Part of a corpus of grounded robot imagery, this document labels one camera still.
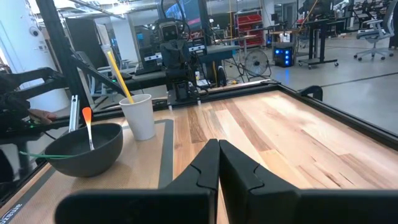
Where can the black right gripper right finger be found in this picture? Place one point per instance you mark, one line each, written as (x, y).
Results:
(248, 199)

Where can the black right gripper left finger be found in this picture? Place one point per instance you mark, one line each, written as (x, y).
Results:
(192, 199)

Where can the long yellow straw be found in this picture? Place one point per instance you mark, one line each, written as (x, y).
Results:
(119, 77)

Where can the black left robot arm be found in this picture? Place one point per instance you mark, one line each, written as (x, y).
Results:
(182, 87)

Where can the tan mat with grey border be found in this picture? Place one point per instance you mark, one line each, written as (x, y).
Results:
(140, 165)

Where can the white cup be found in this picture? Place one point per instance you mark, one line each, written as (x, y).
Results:
(140, 121)

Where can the black diagonal strut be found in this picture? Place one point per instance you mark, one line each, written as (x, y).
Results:
(99, 74)

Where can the red bin shelf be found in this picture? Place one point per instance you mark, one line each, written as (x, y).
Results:
(248, 28)

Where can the round floor fan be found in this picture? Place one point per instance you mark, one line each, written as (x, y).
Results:
(256, 62)

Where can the black computer tower blue lights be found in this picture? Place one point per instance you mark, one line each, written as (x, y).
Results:
(283, 56)

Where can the dark green bowl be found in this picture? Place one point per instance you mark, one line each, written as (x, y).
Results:
(84, 163)

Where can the person's hand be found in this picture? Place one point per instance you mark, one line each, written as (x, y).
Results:
(43, 115)

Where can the black rolling desk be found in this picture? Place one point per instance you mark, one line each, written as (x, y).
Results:
(318, 40)

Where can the person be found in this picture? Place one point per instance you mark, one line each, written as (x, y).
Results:
(12, 96)

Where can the grey office chair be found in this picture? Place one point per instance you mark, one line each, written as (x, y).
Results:
(373, 34)

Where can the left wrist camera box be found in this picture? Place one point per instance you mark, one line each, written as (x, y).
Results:
(169, 31)

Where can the black frame post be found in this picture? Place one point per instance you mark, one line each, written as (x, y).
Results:
(62, 53)

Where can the silver aluminium bracket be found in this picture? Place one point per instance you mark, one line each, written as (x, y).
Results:
(73, 112)

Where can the white dome camera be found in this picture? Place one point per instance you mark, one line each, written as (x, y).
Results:
(34, 31)

